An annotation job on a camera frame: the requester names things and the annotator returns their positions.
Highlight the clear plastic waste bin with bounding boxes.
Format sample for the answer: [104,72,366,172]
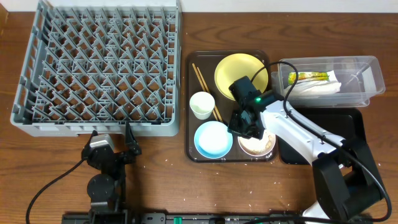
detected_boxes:
[271,56,386,108]

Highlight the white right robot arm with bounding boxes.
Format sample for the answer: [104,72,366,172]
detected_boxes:
[228,86,392,223]

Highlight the dark brown serving tray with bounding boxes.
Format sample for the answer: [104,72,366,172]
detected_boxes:
[185,50,278,163]

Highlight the white cup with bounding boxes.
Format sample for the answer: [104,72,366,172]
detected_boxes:
[189,91,215,120]

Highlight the yellow plate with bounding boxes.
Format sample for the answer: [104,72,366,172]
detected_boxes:
[215,53,264,100]

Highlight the right wooden chopstick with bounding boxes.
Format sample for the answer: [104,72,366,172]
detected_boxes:
[197,67,223,123]

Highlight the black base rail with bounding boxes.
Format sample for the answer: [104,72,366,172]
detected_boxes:
[61,211,287,224]

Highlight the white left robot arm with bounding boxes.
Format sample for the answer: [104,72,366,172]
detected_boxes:
[81,123,142,224]

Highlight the black waste tray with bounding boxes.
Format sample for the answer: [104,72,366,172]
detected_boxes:
[277,108,366,165]

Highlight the grey dish rack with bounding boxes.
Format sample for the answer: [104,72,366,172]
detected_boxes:
[10,1,182,137]

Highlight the crumpled white wrapper waste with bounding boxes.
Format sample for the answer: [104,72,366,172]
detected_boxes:
[290,71,341,96]

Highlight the blue bowl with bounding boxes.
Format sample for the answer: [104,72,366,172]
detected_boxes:
[193,121,233,159]

